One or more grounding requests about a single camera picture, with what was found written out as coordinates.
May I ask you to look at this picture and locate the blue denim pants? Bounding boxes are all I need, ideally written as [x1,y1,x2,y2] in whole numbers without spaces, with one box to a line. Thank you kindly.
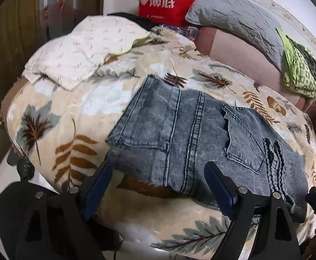
[105,74,310,224]

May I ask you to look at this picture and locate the floral glass door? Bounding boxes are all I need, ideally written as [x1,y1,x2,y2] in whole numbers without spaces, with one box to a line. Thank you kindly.
[39,0,104,41]

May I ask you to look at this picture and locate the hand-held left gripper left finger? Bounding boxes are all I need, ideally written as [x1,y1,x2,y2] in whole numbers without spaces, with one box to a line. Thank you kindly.
[17,161,113,260]

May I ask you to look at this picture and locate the pink cushion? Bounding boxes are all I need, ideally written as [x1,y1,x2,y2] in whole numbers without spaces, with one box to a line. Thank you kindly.
[195,26,307,111]

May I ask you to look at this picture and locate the red shopping bag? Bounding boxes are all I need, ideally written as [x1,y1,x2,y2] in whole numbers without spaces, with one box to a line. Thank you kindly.
[131,0,200,28]

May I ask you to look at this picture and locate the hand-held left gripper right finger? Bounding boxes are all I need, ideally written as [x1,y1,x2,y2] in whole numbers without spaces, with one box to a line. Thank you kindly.
[204,161,301,260]

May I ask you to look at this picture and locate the grey quilted pillow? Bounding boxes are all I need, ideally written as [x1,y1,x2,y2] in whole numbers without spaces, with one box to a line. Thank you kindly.
[185,0,287,72]

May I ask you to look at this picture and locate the green patterned cloth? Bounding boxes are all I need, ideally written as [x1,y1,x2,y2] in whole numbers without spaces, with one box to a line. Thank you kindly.
[276,28,316,98]

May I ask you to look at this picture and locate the colourful packets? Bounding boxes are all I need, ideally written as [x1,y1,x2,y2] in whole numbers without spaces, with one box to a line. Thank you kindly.
[158,24,199,42]

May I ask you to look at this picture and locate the dark cloth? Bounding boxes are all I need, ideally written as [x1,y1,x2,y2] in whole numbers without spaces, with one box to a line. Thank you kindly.
[108,12,158,31]

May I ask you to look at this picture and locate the beige leaf print blanket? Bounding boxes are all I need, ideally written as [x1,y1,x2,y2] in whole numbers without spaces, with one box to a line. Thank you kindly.
[1,26,316,255]

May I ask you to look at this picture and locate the white patterned pillow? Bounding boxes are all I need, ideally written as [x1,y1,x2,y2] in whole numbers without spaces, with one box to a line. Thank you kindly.
[22,15,151,91]

